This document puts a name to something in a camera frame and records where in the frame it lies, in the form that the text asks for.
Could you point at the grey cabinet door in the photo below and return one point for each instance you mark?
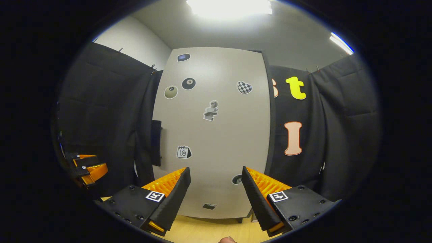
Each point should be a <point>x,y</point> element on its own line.
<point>216,135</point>

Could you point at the black backdrop cloth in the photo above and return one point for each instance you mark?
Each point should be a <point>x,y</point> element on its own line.
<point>337,135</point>

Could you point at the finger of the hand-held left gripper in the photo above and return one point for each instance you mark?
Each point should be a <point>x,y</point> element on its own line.
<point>91,172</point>
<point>81,160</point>

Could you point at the large ceiling light panel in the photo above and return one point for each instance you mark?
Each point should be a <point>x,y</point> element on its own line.
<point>229,7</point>

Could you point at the dark grey cabinet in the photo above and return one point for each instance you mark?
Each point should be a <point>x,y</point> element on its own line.
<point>272,128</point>

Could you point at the small ceiling light panel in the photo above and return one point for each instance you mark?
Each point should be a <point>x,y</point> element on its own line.
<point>341,43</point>

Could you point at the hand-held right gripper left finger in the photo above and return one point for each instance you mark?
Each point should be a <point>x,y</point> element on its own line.
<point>172,199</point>

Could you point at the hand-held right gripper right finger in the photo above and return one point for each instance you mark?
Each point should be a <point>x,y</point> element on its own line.
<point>258,199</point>

